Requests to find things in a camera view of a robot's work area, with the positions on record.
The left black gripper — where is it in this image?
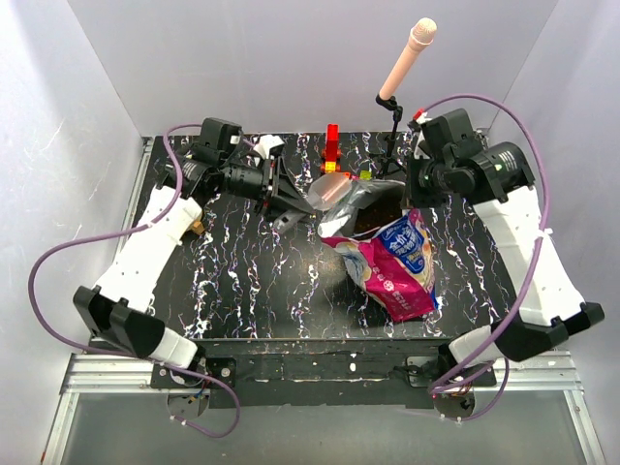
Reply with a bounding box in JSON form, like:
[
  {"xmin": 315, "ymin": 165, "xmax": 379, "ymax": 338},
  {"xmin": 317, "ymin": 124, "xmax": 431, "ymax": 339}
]
[{"xmin": 220, "ymin": 156, "xmax": 315, "ymax": 223}]

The translucent plastic food scoop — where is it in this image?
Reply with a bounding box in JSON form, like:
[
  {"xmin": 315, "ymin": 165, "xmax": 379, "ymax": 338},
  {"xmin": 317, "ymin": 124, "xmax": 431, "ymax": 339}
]
[{"xmin": 273, "ymin": 173, "xmax": 355, "ymax": 232}]

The pink pet food bag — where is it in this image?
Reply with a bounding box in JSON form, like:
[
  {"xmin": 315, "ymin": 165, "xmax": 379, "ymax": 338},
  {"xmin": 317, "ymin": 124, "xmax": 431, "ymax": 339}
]
[{"xmin": 318, "ymin": 179, "xmax": 437, "ymax": 322}]

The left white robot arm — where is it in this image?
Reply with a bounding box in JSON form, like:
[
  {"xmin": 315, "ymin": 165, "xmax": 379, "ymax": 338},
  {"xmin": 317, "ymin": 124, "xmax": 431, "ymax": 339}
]
[{"xmin": 73, "ymin": 157, "xmax": 313, "ymax": 388}]

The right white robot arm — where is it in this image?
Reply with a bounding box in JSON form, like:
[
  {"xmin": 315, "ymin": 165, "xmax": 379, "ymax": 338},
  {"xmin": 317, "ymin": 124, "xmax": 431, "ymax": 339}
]
[{"xmin": 405, "ymin": 137, "xmax": 605, "ymax": 386}]

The lower yellow pet bowl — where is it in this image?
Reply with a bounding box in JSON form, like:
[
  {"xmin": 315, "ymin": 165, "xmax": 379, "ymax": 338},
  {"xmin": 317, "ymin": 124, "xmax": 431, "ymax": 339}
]
[{"xmin": 187, "ymin": 220, "xmax": 205, "ymax": 235}]

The red toy block tower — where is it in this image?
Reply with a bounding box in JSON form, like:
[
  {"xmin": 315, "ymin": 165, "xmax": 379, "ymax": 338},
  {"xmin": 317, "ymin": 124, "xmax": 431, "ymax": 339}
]
[{"xmin": 321, "ymin": 123, "xmax": 341, "ymax": 174}]

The colourful toy block track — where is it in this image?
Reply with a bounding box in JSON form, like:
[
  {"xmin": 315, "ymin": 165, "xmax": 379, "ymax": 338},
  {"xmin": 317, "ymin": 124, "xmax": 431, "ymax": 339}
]
[{"xmin": 341, "ymin": 170, "xmax": 372, "ymax": 180}]

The black microphone stand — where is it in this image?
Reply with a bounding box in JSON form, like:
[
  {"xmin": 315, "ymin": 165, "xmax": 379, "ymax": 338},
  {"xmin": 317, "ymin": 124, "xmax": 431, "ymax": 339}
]
[{"xmin": 369, "ymin": 95, "xmax": 406, "ymax": 179}]

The pink microphone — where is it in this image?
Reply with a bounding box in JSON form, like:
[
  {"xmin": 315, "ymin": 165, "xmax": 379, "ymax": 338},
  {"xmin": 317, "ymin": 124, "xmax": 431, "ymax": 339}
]
[{"xmin": 378, "ymin": 17, "xmax": 437, "ymax": 101}]

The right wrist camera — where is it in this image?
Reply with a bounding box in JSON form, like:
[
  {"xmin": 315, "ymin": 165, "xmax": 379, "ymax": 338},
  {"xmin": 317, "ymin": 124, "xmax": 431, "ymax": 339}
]
[{"xmin": 417, "ymin": 108, "xmax": 475, "ymax": 159}]

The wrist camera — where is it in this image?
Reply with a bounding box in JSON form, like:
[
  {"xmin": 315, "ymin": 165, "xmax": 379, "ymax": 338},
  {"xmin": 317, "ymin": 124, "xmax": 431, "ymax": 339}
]
[
  {"xmin": 417, "ymin": 108, "xmax": 475, "ymax": 159},
  {"xmin": 198, "ymin": 116, "xmax": 287, "ymax": 164}
]

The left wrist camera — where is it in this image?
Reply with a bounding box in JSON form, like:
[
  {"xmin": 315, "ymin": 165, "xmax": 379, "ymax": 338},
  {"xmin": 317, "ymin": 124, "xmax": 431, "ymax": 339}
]
[{"xmin": 198, "ymin": 116, "xmax": 287, "ymax": 164}]

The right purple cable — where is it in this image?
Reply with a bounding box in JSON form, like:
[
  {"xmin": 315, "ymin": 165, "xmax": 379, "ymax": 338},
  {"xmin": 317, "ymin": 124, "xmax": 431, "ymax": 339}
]
[{"xmin": 416, "ymin": 93, "xmax": 553, "ymax": 421}]

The purple cable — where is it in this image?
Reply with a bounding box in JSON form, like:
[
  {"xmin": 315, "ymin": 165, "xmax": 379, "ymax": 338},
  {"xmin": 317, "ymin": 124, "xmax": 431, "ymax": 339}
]
[
  {"xmin": 416, "ymin": 93, "xmax": 553, "ymax": 421},
  {"xmin": 27, "ymin": 123, "xmax": 258, "ymax": 440}
]

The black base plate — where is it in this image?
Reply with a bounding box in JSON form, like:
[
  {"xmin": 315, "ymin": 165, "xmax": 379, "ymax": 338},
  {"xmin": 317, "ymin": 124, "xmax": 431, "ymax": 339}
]
[{"xmin": 86, "ymin": 338, "xmax": 553, "ymax": 411}]

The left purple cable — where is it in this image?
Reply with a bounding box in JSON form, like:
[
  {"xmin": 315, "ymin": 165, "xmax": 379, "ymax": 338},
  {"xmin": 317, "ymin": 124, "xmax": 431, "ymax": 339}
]
[{"xmin": 27, "ymin": 123, "xmax": 258, "ymax": 440}]

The aluminium frame rail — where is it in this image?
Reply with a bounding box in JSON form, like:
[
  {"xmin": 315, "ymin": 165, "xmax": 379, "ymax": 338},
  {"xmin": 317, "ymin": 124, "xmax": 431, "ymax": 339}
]
[{"xmin": 41, "ymin": 136, "xmax": 606, "ymax": 465}]

